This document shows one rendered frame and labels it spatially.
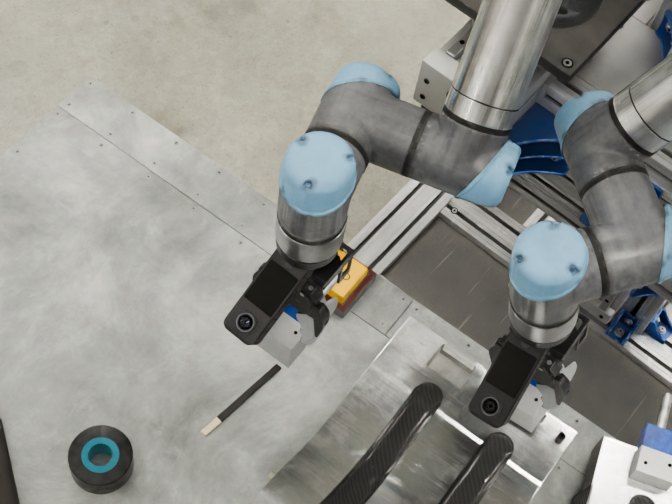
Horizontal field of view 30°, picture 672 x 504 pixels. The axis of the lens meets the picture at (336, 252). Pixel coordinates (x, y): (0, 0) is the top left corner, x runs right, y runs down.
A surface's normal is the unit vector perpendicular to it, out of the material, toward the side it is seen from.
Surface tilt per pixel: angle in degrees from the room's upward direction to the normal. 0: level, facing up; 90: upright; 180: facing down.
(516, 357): 39
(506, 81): 56
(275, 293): 31
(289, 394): 0
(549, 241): 11
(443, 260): 0
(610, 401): 0
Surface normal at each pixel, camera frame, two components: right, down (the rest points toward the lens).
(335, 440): 0.17, -0.57
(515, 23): -0.17, 0.33
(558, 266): -0.10, -0.47
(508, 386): -0.37, -0.02
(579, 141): -0.73, -0.15
